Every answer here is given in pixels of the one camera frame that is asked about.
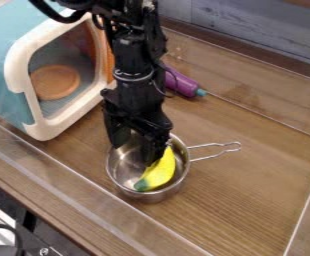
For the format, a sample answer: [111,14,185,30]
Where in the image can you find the blue toy microwave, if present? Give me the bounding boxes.
[0,0,114,141]

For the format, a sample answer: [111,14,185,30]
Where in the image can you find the orange microwave turntable plate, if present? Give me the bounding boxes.
[31,65,81,100]

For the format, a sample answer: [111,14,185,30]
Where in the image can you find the yellow toy banana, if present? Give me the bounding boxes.
[134,146,175,192]

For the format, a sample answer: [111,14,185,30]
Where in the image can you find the purple toy eggplant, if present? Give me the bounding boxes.
[166,66,208,98]

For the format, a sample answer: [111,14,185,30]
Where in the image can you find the clear acrylic barrier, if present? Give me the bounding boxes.
[0,124,212,256]

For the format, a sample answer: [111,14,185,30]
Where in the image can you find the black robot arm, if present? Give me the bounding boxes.
[28,0,173,165]

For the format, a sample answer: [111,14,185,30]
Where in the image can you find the silver pot with wire handle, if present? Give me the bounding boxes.
[106,134,242,203]

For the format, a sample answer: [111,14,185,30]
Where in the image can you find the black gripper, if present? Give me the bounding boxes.
[101,69,173,166]

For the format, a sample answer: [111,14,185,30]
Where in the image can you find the black cable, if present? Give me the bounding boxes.
[0,223,24,256]

